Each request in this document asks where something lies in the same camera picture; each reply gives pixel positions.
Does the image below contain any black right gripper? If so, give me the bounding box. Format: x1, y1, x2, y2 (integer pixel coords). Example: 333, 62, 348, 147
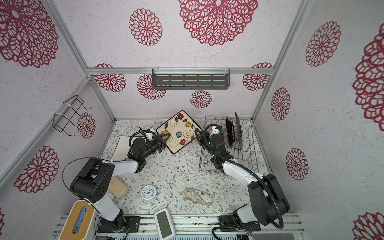
196, 129, 218, 160

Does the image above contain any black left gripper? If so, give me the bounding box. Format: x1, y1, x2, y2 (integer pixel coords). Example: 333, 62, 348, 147
142, 133, 171, 160

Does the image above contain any black square plate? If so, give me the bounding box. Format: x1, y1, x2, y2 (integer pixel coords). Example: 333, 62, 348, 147
156, 110, 202, 155

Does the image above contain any black plate yellow rim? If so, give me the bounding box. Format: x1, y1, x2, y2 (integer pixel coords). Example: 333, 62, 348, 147
235, 112, 243, 151

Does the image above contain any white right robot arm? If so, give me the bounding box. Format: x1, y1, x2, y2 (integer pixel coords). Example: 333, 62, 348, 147
195, 124, 290, 230

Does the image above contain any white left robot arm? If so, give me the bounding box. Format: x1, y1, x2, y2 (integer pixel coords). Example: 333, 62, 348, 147
70, 130, 171, 232

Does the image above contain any black round plate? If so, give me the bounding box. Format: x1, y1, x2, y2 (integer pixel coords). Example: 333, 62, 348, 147
226, 116, 236, 147

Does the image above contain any small white alarm clock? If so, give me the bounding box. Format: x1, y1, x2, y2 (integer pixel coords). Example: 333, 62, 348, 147
141, 185, 157, 203

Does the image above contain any clear plastic bag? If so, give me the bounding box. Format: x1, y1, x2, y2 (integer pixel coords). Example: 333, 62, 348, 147
183, 188, 213, 207

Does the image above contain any yellow sponge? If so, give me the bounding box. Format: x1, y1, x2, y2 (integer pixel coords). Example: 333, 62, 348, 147
108, 176, 128, 199

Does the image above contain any white digital scale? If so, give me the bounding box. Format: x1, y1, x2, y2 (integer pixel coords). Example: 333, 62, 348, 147
154, 208, 176, 240

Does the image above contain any chrome wire dish rack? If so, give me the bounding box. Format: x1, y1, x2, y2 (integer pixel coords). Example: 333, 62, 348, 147
198, 115, 263, 174

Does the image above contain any grey wall shelf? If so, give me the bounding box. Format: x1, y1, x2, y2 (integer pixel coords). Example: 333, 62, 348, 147
152, 69, 231, 90

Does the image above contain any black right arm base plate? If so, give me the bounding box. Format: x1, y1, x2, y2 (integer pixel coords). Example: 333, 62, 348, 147
219, 215, 261, 232

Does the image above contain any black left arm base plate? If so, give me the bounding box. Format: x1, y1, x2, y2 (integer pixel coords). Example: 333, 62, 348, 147
96, 216, 141, 234

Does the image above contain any black wire wall basket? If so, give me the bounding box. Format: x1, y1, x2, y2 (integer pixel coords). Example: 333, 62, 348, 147
52, 95, 91, 137

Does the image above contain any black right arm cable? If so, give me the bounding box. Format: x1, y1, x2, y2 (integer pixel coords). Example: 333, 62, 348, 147
202, 123, 285, 240

